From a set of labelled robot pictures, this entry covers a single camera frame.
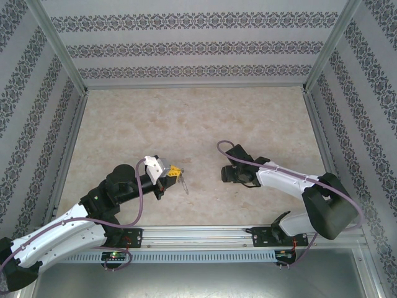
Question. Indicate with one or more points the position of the aluminium mounting rail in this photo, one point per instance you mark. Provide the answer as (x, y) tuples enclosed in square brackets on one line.
[(198, 236)]

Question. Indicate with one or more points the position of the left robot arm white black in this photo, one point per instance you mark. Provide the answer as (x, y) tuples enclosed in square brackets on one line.
[(62, 236)]

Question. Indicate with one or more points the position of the grey metal sheet panel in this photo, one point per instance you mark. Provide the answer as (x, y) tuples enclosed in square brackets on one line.
[(198, 281)]

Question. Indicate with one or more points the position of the aluminium table side rail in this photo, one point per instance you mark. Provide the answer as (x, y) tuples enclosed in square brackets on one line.
[(322, 139), (73, 139)]

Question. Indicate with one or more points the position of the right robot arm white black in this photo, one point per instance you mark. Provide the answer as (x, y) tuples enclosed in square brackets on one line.
[(328, 208)]

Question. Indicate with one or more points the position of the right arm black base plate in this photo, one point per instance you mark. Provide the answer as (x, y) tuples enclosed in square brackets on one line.
[(262, 237)]

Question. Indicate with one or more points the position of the grey carabiner keyring organizer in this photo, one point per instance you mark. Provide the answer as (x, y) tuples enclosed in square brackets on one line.
[(185, 184)]

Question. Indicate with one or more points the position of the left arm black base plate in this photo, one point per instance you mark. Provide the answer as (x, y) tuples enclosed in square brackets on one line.
[(136, 237)]

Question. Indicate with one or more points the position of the aluminium frame crossbeam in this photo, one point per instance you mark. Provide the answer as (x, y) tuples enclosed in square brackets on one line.
[(192, 86)]

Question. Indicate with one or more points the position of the aluminium frame post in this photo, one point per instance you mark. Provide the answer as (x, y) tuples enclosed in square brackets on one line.
[(332, 46), (57, 46)]

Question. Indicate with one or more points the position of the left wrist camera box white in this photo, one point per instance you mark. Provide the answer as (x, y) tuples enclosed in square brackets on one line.
[(155, 169)]

